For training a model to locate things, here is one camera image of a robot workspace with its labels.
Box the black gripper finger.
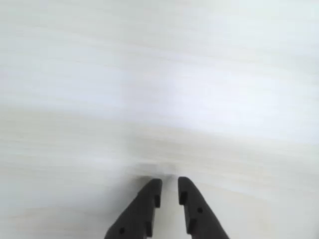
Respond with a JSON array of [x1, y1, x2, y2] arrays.
[[104, 178, 163, 239], [177, 177, 230, 239]]

